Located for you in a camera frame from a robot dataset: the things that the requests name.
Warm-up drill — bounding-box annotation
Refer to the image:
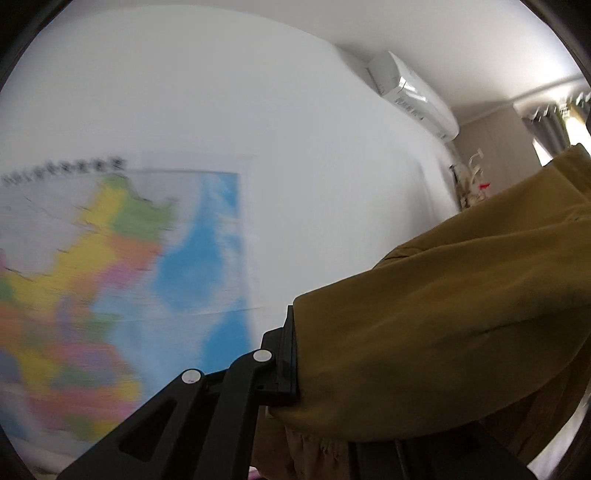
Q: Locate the white coat rack with items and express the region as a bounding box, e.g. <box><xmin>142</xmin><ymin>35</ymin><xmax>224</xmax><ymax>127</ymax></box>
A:
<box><xmin>449</xmin><ymin>149</ymin><xmax>491</xmax><ymax>211</ymax></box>

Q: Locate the colourful wall map poster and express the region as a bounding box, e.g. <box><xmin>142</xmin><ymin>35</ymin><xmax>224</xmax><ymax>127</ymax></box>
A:
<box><xmin>1</xmin><ymin>154</ymin><xmax>253</xmax><ymax>459</ymax></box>

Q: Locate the white wall air conditioner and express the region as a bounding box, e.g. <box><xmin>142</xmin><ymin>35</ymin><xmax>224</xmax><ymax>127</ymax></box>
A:
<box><xmin>367</xmin><ymin>51</ymin><xmax>460</xmax><ymax>143</ymax></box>

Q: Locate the grey window curtain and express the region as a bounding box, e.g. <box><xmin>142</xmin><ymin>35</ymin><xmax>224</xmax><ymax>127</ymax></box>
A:
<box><xmin>521</xmin><ymin>91</ymin><xmax>590</xmax><ymax>166</ymax></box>

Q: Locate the beige wardrobe cabinet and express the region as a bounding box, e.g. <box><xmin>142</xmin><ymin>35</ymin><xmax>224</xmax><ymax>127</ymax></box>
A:
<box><xmin>453</xmin><ymin>107</ymin><xmax>541</xmax><ymax>199</ymax></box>

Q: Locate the mustard brown large garment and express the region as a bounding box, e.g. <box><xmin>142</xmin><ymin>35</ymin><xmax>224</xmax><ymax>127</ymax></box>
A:
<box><xmin>252</xmin><ymin>145</ymin><xmax>590</xmax><ymax>479</ymax></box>

